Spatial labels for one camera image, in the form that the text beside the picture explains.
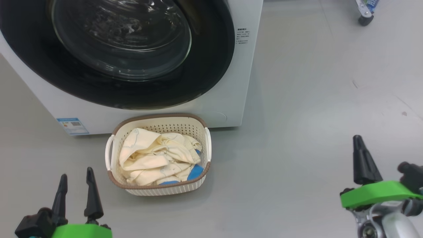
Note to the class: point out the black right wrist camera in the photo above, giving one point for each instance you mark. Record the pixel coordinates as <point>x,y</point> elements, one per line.
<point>411,177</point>

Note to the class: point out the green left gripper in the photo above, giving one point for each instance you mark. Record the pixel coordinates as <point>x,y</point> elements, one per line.
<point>82,232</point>

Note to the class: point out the blue energy label sticker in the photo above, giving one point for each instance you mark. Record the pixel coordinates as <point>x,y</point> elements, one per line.
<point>72,126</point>

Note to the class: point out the small printed text label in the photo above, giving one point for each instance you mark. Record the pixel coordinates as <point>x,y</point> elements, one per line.
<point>243,36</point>

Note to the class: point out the white front-load washing machine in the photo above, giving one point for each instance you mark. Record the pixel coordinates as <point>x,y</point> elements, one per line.
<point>231,99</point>

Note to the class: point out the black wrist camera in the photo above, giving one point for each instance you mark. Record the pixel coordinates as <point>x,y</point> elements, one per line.
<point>33,224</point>
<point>411,177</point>

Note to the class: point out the blue green labelled bottle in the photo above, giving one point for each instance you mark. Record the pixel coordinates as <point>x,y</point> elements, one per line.
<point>373,4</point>

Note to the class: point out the cream garment with blue cuffs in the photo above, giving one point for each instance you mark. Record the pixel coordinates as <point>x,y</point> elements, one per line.
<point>148,158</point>

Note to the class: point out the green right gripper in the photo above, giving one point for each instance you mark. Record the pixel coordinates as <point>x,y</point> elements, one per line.
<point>376,194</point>

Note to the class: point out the metal cart leg with caster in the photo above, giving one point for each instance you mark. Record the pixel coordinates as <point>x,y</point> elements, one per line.
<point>365,18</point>

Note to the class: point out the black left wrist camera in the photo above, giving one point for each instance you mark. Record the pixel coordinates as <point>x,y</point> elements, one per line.
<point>33,224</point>

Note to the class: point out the black round glass washer door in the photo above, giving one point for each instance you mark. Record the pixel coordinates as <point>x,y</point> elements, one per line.
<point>205,59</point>

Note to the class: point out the cream perforated basket brown rim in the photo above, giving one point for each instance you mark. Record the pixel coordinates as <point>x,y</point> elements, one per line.
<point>158,190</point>

